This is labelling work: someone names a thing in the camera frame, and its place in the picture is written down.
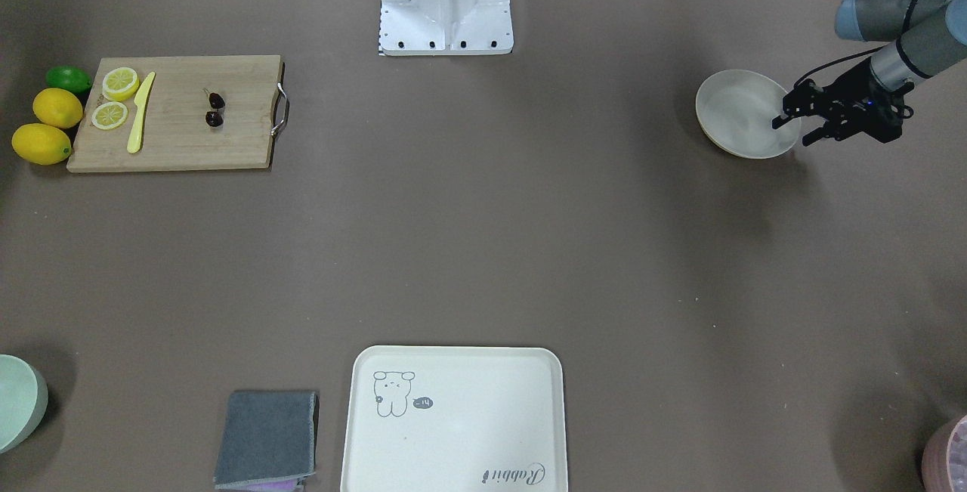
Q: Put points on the cream rabbit tray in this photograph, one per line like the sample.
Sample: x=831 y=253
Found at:
x=451 y=418

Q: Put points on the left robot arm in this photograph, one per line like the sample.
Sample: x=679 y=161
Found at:
x=917 y=39

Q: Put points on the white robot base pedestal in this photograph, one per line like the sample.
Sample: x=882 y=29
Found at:
x=445 y=28

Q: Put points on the bamboo cutting board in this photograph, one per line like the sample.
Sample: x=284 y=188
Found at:
x=176 y=136

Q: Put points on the beige plate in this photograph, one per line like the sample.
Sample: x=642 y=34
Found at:
x=735 y=109

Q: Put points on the pink bowl with ice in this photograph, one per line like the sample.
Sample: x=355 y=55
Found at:
x=943 y=465

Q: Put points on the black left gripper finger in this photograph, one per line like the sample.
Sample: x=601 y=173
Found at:
x=807 y=98
x=836 y=128

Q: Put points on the yellow lemon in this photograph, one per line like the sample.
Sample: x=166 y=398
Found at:
x=42 y=144
x=57 y=107

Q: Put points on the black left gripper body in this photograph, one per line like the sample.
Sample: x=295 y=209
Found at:
x=846 y=92

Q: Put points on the green lime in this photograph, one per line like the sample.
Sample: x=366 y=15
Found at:
x=70 y=78

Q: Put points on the yellow plastic knife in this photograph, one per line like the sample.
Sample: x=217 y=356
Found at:
x=141 y=97

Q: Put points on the lemon slice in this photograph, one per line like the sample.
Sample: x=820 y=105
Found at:
x=120 y=84
x=109 y=116

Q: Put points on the grey folded cloth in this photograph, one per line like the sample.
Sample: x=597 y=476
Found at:
x=268 y=442

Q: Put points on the mint green bowl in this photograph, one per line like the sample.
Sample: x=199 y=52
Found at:
x=24 y=399

